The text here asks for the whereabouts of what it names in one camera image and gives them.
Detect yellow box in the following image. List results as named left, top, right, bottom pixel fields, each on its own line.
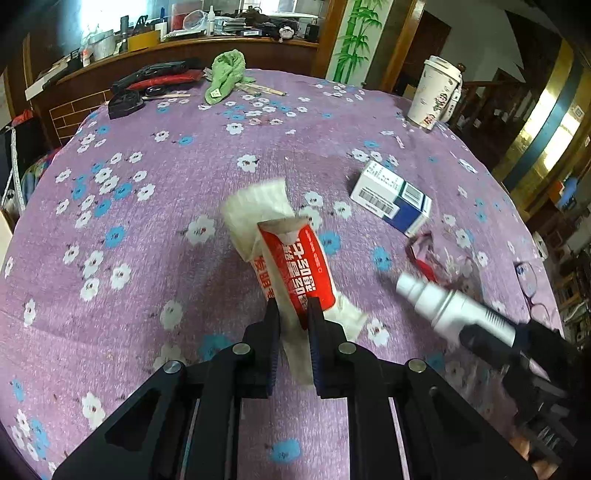
left=127, top=32, right=162, bottom=51

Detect black square case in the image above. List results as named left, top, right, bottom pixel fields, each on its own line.
left=107, top=90, right=145, bottom=119

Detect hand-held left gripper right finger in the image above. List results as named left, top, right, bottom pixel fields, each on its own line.
left=307, top=298, right=539, bottom=480

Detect wooden stair railing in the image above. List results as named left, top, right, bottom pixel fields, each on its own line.
left=462, top=69, right=546, bottom=155

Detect red flat pouch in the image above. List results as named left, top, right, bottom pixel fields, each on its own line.
left=124, top=71, right=204, bottom=92

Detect red and white sachet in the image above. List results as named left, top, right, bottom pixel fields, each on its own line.
left=256, top=217, right=337, bottom=329

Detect white printed tumbler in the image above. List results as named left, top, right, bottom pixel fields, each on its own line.
left=406, top=55, right=464, bottom=132

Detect white spray bottle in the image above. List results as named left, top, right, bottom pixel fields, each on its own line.
left=396, top=271, right=522, bottom=349

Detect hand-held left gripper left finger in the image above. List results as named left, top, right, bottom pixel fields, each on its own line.
left=53, top=298, right=281, bottom=480

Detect pink clear wrapper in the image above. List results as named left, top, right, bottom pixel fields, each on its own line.
left=405, top=233, right=476, bottom=283

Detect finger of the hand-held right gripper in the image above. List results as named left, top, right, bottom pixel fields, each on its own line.
left=458, top=323, right=539, bottom=372
left=515, top=318, right=583, bottom=365

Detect black red tools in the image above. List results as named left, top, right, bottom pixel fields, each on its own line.
left=111, top=58, right=202, bottom=92

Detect white paper sachet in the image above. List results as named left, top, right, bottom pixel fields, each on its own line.
left=219, top=179, right=370, bottom=386

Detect green cloth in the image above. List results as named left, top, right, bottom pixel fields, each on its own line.
left=204, top=48, right=256, bottom=106

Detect wooden chopsticks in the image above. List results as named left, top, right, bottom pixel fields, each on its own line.
left=236, top=82, right=286, bottom=97

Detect blue and white medicine box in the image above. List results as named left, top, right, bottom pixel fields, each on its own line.
left=349, top=160, right=433, bottom=237

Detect bamboo painted pillar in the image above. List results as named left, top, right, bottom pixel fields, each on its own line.
left=325, top=0, right=393, bottom=87

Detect eyeglasses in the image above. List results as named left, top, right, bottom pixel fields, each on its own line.
left=514, top=261, right=561, bottom=325

